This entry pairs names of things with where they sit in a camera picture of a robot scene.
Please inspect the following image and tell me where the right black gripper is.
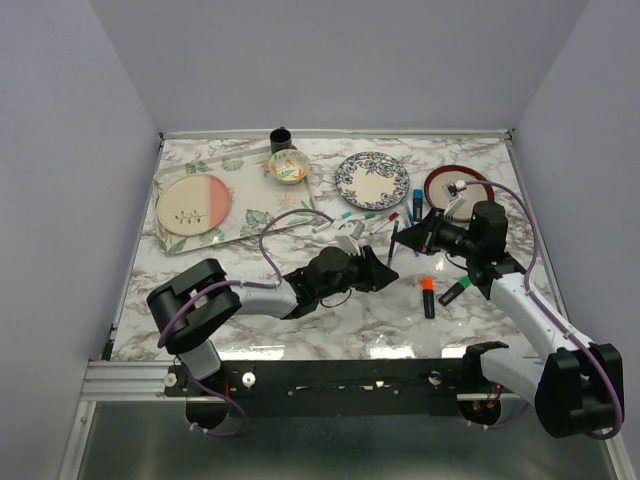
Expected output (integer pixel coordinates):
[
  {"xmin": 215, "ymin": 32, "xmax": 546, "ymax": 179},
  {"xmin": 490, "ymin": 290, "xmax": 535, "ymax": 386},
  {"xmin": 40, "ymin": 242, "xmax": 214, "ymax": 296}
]
[{"xmin": 392, "ymin": 206, "xmax": 480, "ymax": 259}]

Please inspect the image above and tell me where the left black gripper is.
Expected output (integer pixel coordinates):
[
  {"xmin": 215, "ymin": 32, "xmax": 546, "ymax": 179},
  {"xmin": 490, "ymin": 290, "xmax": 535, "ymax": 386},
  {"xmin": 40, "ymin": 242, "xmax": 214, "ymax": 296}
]
[{"xmin": 317, "ymin": 246, "xmax": 399, "ymax": 302}]

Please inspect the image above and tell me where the dark green pen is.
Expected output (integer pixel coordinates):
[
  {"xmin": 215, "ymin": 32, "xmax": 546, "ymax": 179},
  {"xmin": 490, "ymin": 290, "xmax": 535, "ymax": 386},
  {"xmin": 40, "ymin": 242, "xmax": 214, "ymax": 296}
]
[{"xmin": 386, "ymin": 219, "xmax": 399, "ymax": 268}]

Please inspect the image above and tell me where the orange black highlighter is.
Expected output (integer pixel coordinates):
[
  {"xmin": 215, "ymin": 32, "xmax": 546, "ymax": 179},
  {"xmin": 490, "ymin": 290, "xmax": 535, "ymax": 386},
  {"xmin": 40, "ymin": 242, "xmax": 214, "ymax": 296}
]
[{"xmin": 421, "ymin": 277, "xmax": 435, "ymax": 319}]

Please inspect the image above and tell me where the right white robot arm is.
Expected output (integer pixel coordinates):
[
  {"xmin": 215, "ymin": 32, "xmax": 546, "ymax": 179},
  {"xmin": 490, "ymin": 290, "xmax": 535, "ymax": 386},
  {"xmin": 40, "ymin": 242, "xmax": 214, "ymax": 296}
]
[{"xmin": 393, "ymin": 201, "xmax": 624, "ymax": 440}]

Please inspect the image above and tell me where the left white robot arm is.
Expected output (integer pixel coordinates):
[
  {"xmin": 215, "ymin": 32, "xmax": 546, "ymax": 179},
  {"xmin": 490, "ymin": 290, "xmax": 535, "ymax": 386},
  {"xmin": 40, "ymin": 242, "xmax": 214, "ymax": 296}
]
[{"xmin": 146, "ymin": 246, "xmax": 399, "ymax": 395}]

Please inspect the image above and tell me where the blue black highlighter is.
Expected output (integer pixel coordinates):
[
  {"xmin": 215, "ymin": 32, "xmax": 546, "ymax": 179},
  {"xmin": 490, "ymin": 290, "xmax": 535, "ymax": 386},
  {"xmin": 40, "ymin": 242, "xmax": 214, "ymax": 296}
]
[{"xmin": 412, "ymin": 189, "xmax": 424, "ymax": 223}]

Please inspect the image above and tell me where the red rimmed brown plate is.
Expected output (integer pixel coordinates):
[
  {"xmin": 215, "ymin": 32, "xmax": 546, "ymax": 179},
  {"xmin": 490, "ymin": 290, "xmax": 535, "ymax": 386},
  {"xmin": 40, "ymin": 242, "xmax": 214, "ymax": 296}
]
[{"xmin": 423, "ymin": 165, "xmax": 495, "ymax": 223}]

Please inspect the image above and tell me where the teal capped white marker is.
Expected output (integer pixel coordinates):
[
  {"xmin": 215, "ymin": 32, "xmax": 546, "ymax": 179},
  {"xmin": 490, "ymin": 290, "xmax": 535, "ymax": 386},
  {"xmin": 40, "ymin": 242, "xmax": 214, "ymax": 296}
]
[{"xmin": 312, "ymin": 211, "xmax": 352, "ymax": 234}]

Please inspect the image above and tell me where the green black highlighter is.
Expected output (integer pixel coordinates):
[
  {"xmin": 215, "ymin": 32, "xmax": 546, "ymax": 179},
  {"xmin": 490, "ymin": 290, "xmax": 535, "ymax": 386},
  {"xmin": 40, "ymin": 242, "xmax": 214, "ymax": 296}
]
[{"xmin": 438, "ymin": 275, "xmax": 472, "ymax": 306}]

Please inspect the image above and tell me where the blue floral plate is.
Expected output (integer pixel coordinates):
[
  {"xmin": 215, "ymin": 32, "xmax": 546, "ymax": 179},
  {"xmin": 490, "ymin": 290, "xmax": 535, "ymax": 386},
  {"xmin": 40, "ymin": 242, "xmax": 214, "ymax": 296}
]
[{"xmin": 334, "ymin": 151, "xmax": 410, "ymax": 211}]

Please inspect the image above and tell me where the black mounting base bar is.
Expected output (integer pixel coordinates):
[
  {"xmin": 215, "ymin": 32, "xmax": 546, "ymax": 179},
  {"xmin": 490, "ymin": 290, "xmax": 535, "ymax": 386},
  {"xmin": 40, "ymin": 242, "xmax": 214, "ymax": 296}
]
[{"xmin": 164, "ymin": 357, "xmax": 521, "ymax": 419}]

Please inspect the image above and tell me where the floral yellow bowl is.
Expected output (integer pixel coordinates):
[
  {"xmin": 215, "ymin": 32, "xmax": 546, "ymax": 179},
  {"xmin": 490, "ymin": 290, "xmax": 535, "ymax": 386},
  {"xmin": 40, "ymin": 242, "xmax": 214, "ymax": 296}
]
[{"xmin": 267, "ymin": 149, "xmax": 311, "ymax": 185}]

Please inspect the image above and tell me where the floral rectangular tray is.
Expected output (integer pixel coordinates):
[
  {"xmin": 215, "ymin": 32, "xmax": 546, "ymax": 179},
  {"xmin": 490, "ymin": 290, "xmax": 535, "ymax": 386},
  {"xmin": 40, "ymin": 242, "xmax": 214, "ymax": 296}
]
[{"xmin": 153, "ymin": 147, "xmax": 316, "ymax": 256}]

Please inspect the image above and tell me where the black cup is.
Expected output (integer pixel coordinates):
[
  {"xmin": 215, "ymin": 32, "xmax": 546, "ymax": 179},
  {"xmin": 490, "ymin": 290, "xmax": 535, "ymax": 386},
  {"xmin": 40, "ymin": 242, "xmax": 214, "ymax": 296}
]
[{"xmin": 269, "ymin": 127, "xmax": 293, "ymax": 154}]

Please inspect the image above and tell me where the pink cream round plate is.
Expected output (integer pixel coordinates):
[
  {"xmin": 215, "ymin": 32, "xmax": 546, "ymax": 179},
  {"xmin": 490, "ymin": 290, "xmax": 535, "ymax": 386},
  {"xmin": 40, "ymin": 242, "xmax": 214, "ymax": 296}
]
[{"xmin": 156, "ymin": 174, "xmax": 232, "ymax": 237}]

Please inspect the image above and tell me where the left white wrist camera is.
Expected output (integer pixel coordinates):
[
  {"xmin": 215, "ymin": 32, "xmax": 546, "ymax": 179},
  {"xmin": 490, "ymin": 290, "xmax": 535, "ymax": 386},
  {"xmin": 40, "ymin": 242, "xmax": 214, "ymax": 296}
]
[{"xmin": 335, "ymin": 220, "xmax": 365, "ymax": 256}]

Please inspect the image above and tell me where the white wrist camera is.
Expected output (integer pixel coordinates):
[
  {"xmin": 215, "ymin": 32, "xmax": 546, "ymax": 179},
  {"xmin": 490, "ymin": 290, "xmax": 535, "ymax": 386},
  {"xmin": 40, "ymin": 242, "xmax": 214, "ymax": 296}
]
[
  {"xmin": 335, "ymin": 220, "xmax": 365, "ymax": 256},
  {"xmin": 443, "ymin": 180, "xmax": 467, "ymax": 222}
]

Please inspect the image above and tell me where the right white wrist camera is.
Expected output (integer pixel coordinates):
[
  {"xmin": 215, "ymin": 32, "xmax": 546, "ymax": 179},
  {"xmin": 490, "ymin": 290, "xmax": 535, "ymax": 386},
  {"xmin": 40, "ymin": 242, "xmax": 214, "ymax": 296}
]
[{"xmin": 443, "ymin": 180, "xmax": 467, "ymax": 222}]

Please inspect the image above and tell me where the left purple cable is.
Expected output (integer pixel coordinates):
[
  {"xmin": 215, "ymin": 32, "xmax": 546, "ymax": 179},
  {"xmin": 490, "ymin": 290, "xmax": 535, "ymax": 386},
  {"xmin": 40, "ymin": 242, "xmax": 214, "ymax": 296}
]
[{"xmin": 157, "ymin": 209, "xmax": 341, "ymax": 439}]

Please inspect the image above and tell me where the aluminium frame rail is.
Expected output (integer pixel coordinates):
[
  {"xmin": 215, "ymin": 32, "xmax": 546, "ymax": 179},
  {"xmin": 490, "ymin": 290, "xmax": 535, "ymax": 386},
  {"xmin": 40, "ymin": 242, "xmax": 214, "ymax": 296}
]
[{"xmin": 80, "ymin": 361, "xmax": 172, "ymax": 402}]

